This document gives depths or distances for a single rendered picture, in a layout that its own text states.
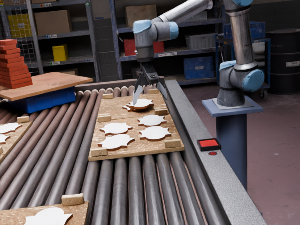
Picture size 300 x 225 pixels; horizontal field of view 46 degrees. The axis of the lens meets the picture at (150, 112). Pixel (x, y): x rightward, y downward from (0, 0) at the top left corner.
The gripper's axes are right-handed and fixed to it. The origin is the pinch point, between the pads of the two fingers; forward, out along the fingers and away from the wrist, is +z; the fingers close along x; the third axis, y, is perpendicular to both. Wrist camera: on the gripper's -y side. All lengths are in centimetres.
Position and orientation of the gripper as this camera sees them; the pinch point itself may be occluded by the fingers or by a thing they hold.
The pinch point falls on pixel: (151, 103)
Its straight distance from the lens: 153.8
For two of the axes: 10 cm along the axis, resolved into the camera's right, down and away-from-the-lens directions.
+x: -9.6, 1.6, -2.3
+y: -2.6, -2.7, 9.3
